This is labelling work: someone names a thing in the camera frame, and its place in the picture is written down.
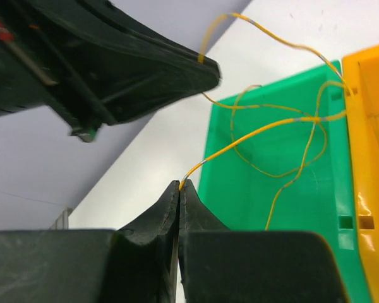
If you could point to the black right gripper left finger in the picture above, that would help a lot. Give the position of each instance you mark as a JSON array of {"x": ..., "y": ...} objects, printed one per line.
[{"x": 136, "y": 263}]

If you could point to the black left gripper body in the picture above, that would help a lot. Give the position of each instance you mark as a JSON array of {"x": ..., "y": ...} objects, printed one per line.
[{"x": 44, "y": 60}]

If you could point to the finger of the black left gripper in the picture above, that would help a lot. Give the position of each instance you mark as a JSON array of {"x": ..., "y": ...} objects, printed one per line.
[{"x": 112, "y": 68}]

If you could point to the green plastic bin front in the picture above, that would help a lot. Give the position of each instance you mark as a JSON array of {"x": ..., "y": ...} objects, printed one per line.
[{"x": 292, "y": 177}]

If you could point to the yellow plastic bin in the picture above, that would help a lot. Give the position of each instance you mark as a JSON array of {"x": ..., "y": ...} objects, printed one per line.
[{"x": 361, "y": 73}]

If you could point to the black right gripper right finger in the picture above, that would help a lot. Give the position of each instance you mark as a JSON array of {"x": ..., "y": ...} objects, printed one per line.
[{"x": 223, "y": 265}]

